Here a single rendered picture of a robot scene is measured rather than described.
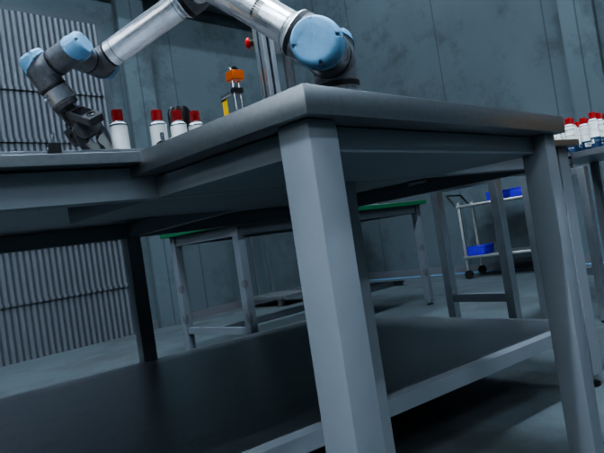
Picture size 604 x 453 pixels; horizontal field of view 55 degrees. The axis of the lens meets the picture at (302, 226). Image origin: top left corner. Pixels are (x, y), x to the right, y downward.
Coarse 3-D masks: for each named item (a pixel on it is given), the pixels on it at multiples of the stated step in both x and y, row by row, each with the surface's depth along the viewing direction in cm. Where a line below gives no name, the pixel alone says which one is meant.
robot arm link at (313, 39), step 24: (192, 0) 147; (216, 0) 143; (240, 0) 139; (264, 0) 139; (264, 24) 139; (288, 24) 135; (312, 24) 132; (336, 24) 134; (288, 48) 137; (312, 48) 133; (336, 48) 133; (336, 72) 143
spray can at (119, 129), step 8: (112, 112) 169; (120, 112) 169; (112, 120) 169; (120, 120) 169; (112, 128) 168; (120, 128) 168; (112, 136) 168; (120, 136) 168; (128, 136) 169; (112, 144) 168; (120, 144) 167; (128, 144) 169
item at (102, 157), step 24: (576, 144) 197; (0, 168) 91; (24, 168) 94; (48, 168) 97; (72, 168) 101; (96, 168) 104; (360, 192) 274; (0, 216) 154; (24, 216) 162; (48, 216) 171
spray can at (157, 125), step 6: (156, 114) 175; (156, 120) 175; (162, 120) 177; (150, 126) 175; (156, 126) 174; (162, 126) 175; (150, 132) 176; (156, 132) 174; (156, 138) 174; (168, 138) 177
